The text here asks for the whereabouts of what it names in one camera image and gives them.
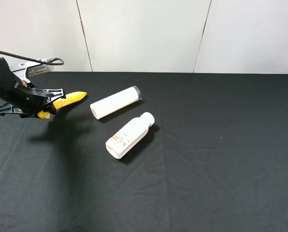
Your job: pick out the white plastic bottle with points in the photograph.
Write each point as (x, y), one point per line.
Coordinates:
(129, 135)

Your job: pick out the grey box with vents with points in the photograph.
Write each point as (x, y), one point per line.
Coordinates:
(25, 70)

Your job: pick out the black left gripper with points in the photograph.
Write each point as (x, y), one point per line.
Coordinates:
(22, 100)

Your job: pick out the yellow banana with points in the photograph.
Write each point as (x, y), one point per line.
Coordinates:
(71, 98)

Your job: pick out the black tablecloth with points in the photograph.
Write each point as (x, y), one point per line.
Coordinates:
(215, 160)

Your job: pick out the white cylinder tube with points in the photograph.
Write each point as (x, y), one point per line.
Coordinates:
(115, 102)

